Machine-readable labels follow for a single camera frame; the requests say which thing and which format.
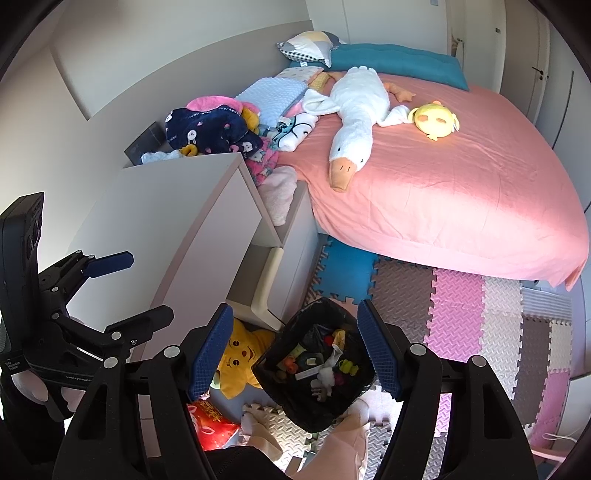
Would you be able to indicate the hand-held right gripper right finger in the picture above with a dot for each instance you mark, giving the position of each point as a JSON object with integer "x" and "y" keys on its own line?
{"x": 378, "y": 350}

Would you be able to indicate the pink cartoon print blanket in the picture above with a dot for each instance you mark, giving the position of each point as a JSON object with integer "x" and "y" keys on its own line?
{"x": 263, "y": 161}

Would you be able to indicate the yellow chick plush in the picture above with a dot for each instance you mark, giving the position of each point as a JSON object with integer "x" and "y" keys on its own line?
{"x": 434, "y": 120}

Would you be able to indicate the white bedside cabinet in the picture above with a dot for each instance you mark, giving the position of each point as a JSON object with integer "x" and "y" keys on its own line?
{"x": 291, "y": 240}

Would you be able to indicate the pale pink fluffy blanket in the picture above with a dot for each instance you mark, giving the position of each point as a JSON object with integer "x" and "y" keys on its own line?
{"x": 279, "y": 194}

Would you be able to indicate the small yellow toy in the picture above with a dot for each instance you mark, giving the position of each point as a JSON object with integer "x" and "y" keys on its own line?
{"x": 189, "y": 150}

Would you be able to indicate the teal pillow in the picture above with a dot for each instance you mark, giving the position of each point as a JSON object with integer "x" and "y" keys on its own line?
{"x": 397, "y": 62}

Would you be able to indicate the black wall switch panel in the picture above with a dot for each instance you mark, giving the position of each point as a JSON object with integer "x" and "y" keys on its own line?
{"x": 145, "y": 143}

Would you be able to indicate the light blue cloth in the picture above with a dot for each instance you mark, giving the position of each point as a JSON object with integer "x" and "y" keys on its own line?
{"x": 159, "y": 157}

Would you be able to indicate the black trash bin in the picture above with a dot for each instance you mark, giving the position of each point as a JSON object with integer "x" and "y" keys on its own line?
{"x": 300, "y": 323}

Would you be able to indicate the red snack bag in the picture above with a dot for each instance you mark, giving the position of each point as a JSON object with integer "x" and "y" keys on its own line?
{"x": 210, "y": 422}

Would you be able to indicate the person's left hand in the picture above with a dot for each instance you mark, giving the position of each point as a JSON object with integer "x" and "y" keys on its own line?
{"x": 34, "y": 390}

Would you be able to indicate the bed with pink sheet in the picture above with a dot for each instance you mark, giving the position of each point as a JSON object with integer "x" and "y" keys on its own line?
{"x": 452, "y": 184}

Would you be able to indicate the light blue dotted blanket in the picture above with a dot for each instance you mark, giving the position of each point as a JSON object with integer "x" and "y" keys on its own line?
{"x": 272, "y": 97}

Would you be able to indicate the white goose plush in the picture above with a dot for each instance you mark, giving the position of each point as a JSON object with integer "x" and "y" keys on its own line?
{"x": 355, "y": 115}

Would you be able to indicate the pink fleece blanket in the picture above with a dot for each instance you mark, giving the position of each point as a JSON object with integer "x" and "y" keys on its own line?
{"x": 210, "y": 101}

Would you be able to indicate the checked patchwork pillow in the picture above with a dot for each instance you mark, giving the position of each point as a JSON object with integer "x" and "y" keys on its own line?
{"x": 309, "y": 48}

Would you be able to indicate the white cartoon print cloth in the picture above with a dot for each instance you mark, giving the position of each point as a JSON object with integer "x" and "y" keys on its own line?
{"x": 295, "y": 134}

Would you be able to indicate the navy rabbit print blanket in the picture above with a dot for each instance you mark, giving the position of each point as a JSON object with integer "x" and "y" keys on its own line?
{"x": 207, "y": 127}

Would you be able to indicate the yellow star plush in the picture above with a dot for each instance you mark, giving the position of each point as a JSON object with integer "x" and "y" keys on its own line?
{"x": 240, "y": 355}

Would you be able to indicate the pastel foam puzzle mat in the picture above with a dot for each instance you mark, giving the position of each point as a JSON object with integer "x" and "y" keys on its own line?
{"x": 457, "y": 314}

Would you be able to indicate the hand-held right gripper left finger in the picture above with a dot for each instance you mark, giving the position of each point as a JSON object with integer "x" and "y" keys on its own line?
{"x": 210, "y": 350}

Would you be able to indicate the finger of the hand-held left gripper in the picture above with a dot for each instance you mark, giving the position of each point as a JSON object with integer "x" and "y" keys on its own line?
{"x": 111, "y": 264}
{"x": 138, "y": 325}

